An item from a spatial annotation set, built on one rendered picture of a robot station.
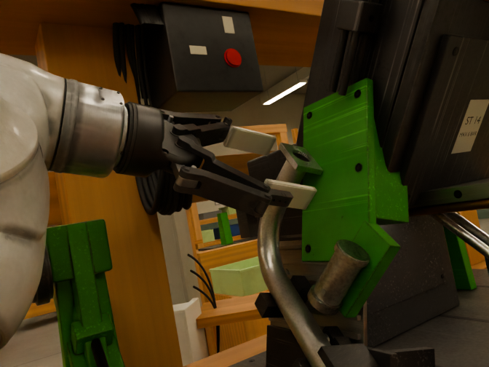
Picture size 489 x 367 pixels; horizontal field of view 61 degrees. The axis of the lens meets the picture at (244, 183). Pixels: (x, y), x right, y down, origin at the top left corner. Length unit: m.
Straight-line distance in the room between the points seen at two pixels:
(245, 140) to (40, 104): 0.27
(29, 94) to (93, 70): 0.39
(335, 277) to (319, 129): 0.20
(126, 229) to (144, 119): 0.32
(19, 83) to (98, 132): 0.07
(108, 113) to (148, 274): 0.38
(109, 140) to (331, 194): 0.26
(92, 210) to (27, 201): 0.45
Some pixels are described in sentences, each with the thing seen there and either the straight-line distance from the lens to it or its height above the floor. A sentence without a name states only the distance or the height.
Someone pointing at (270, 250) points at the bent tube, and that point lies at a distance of 0.56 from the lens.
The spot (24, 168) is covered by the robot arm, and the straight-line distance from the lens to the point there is 0.26.
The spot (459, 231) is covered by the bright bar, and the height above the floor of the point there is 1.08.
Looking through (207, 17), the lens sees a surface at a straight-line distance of 0.76.
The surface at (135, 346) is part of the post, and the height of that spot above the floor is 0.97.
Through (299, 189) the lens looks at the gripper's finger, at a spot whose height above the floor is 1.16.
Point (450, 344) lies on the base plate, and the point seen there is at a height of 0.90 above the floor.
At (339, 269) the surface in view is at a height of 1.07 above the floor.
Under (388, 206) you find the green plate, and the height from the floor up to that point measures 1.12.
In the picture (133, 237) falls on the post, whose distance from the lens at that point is 0.72.
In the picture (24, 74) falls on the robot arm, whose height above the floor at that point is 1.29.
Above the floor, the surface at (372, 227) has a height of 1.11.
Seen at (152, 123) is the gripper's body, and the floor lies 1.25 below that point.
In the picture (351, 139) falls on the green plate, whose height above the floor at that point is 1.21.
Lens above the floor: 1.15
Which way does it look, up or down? 4 degrees up
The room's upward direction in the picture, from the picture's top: 10 degrees counter-clockwise
